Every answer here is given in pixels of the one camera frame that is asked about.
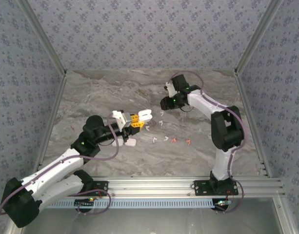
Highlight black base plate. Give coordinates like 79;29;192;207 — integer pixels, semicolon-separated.
193;179;239;197
90;180;109;197

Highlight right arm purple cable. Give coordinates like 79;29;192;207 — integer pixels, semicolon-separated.
168;70;249;215

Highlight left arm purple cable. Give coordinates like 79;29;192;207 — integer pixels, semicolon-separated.
0;113;121;217

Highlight white slotted cable duct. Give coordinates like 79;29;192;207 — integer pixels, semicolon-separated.
45;197;219;210

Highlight black electronics board with LED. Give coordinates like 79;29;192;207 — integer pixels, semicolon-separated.
213;197;231;213
74;197;96;213

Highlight aluminium frame profile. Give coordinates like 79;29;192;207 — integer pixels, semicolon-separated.
17;0;67;75
4;218;27;234
33;72;68;171
234;0;285;75
272;196;298;234
234;70;273;178
65;68;238;73

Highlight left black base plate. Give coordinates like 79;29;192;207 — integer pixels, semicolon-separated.
90;180;109;197

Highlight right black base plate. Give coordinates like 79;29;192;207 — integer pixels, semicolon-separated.
193;179;239;197

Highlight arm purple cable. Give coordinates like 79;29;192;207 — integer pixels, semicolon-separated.
168;70;249;215
0;113;121;217

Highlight wide aluminium mounting rail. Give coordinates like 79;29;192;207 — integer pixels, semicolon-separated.
89;176;286;198

